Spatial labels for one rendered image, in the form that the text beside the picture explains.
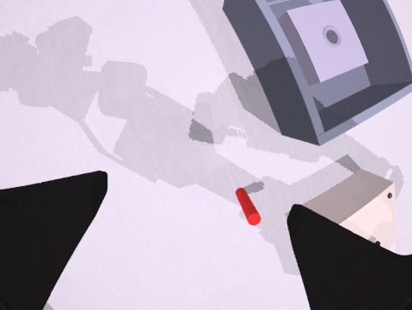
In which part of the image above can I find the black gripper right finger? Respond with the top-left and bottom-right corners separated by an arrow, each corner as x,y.
286,203 -> 412,310

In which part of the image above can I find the red peg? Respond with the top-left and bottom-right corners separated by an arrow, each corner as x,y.
236,187 -> 260,225

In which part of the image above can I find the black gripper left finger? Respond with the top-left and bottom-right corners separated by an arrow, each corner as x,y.
0,171 -> 108,310

